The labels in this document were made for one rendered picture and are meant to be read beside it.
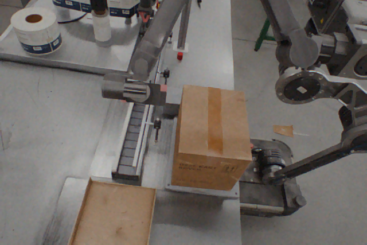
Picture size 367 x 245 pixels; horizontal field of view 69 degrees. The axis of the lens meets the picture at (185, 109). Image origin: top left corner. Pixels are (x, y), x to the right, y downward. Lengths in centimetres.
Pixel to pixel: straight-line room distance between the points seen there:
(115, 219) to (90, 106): 54
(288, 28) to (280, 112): 195
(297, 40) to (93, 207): 88
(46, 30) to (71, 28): 25
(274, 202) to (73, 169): 126
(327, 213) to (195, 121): 161
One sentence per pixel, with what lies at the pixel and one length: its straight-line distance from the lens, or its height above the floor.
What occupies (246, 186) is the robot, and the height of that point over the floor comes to 24.
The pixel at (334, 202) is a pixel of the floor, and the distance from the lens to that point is 242.
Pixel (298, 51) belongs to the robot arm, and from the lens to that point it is 75.
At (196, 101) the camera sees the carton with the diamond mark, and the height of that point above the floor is 112.
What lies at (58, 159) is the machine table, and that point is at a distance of 122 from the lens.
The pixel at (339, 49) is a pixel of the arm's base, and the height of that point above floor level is 148.
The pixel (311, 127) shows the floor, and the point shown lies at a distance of 272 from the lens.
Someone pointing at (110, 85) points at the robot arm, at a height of 133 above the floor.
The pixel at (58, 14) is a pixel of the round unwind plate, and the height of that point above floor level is 89.
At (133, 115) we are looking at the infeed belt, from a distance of 123.
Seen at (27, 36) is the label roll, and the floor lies 99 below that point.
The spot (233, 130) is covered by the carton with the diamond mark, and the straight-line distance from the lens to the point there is 94.
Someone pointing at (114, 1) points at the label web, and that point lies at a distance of 166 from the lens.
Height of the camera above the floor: 187
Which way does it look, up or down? 51 degrees down
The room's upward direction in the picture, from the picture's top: 12 degrees clockwise
